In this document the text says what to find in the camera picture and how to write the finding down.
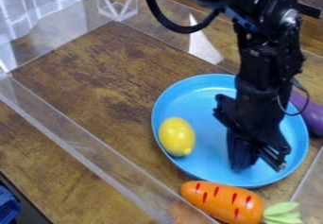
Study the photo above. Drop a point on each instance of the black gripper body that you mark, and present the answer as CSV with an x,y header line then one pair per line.
x,y
254,115

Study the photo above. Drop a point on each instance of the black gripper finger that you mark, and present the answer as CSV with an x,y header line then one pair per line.
x,y
253,150
238,148

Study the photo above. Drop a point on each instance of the blue round tray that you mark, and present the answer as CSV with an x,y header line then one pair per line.
x,y
190,100

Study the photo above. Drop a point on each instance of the yellow toy lemon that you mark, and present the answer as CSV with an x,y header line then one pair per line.
x,y
177,136

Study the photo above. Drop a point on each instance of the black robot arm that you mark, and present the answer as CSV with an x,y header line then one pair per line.
x,y
267,26

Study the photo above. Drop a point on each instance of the purple toy eggplant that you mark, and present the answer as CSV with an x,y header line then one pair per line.
x,y
312,112

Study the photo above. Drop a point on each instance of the orange toy carrot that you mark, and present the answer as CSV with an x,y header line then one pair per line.
x,y
238,206

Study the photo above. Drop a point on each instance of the blue object at corner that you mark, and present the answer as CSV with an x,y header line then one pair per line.
x,y
10,206

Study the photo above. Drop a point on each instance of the clear acrylic enclosure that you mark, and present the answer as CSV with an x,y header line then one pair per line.
x,y
107,123

